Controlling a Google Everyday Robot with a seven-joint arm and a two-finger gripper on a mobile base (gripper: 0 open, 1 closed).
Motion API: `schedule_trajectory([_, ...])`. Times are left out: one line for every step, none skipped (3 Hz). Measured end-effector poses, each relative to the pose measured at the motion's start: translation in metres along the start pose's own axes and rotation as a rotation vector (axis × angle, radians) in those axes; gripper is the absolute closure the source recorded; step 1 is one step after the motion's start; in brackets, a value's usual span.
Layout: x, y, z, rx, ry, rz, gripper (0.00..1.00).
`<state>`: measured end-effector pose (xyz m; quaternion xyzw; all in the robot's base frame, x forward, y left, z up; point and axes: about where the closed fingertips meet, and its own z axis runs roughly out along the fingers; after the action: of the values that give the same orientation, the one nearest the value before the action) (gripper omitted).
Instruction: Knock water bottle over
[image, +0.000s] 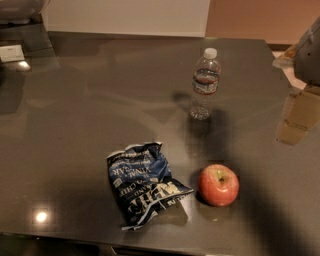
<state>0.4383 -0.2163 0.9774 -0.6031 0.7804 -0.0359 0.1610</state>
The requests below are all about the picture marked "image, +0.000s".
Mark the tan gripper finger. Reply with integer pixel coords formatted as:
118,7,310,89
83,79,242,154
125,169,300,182
276,85,320,145

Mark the clear plastic water bottle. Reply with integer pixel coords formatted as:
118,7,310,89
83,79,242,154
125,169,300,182
189,48,221,120

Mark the red apple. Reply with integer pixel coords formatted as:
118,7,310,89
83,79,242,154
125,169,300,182
198,164,240,207

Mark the blue crumpled chip bag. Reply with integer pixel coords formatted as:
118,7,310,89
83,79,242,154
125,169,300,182
106,142,193,230

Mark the white card on left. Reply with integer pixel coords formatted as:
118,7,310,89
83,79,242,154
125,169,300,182
0,45,24,63

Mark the white appliance top left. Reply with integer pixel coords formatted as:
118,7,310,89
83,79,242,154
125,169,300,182
0,0,50,24

